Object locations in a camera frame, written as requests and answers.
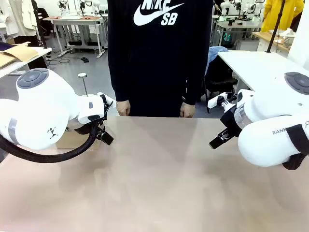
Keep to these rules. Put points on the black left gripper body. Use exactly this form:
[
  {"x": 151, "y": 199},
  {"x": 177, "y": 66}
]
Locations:
[{"x": 100, "y": 128}]

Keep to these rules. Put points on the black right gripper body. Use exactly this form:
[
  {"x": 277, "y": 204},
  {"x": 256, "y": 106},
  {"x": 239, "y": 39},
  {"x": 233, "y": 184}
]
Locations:
[{"x": 230, "y": 120}]

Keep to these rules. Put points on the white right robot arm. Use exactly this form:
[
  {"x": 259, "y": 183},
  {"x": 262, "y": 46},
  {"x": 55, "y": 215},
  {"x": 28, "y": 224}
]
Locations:
[{"x": 265, "y": 135}]

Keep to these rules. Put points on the person's left forearm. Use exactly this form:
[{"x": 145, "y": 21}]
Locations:
[{"x": 195, "y": 84}]

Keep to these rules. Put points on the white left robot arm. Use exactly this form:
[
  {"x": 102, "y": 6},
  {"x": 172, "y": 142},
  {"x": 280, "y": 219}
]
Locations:
[{"x": 43, "y": 113}]

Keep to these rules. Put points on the person's right forearm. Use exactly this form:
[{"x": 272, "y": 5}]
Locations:
[{"x": 119, "y": 82}]

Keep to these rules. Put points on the person's right hand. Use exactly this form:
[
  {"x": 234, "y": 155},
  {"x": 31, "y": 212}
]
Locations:
[{"x": 123, "y": 108}]

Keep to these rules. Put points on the person's left hand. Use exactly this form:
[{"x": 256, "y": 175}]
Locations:
[{"x": 187, "y": 111}]

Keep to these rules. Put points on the white power strip with plugs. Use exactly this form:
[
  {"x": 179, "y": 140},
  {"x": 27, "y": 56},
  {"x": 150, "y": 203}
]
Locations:
[{"x": 214, "y": 101}]

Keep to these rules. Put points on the black chair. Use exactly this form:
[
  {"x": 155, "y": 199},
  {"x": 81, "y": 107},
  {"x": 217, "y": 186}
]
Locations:
[{"x": 220, "y": 82}]

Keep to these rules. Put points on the metal pole with round top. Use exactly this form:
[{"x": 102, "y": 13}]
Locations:
[{"x": 82, "y": 76}]

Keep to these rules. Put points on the large white side table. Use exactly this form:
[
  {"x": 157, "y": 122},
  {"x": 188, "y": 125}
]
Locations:
[{"x": 256, "y": 67}]

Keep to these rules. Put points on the blue cloth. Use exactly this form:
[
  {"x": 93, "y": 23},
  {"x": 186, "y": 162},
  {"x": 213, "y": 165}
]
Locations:
[{"x": 216, "y": 54}]

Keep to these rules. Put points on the person in black hoodie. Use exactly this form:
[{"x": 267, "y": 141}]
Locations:
[{"x": 159, "y": 60}]

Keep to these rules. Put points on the wooden table with bowls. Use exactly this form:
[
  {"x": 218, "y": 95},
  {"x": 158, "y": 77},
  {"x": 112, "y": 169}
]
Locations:
[{"x": 277, "y": 38}]

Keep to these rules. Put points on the white table with brown paper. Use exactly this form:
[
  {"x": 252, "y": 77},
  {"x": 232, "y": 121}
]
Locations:
[{"x": 29, "y": 60}]

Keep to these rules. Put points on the white desk with brown mat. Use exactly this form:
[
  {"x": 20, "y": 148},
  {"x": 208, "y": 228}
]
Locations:
[{"x": 77, "y": 24}]

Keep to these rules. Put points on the black tripod pole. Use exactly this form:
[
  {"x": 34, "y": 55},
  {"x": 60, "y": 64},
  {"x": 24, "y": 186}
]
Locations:
[{"x": 276, "y": 24}]

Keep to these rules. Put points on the brown paper sheet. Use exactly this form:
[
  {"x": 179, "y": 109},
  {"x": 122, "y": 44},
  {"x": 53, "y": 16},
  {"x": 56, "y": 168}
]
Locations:
[{"x": 21, "y": 52}]

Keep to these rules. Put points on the person in yellow jacket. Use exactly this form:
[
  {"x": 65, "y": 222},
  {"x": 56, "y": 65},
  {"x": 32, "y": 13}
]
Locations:
[{"x": 280, "y": 14}]

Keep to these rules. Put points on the person in white coat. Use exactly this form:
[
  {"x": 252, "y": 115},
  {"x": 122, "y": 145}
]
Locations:
[{"x": 17, "y": 19}]

